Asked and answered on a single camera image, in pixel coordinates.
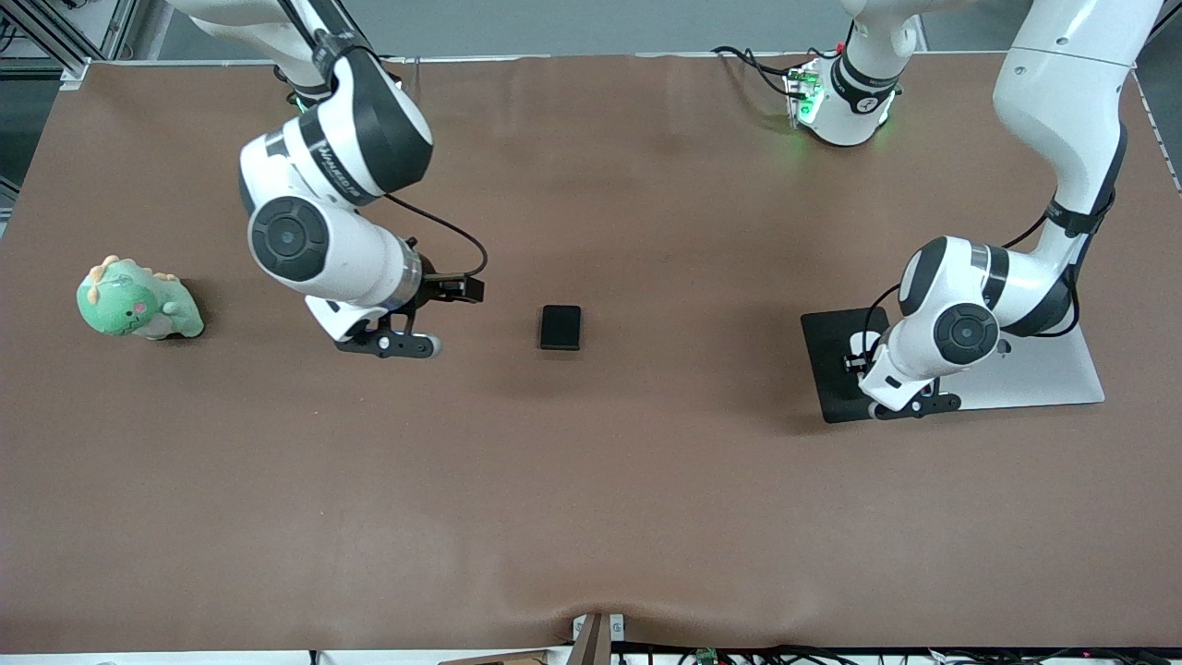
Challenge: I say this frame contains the small black box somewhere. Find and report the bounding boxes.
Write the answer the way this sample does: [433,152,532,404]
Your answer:
[539,304,584,352]

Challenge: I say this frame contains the black mouse pad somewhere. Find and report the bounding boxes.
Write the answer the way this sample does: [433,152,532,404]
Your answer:
[800,306,893,425]

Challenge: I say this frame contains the silver closed laptop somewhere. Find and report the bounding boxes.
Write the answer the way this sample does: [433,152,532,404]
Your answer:
[956,317,1107,412]

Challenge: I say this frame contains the brown table cover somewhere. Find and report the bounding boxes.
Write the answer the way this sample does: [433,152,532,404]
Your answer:
[0,51,1182,653]

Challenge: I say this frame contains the green dinosaur plush toy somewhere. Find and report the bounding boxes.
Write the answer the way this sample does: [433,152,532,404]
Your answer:
[76,255,205,341]

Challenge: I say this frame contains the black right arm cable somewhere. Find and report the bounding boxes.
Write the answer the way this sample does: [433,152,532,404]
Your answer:
[381,190,489,280]

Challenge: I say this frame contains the black left base cables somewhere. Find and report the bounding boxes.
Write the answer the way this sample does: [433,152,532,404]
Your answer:
[710,42,839,99]

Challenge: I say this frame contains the metal table edge bracket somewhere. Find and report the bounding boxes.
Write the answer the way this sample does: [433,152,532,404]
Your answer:
[570,611,628,665]

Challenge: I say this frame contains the aluminium frame profile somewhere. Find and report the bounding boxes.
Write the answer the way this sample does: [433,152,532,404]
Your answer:
[0,0,139,79]

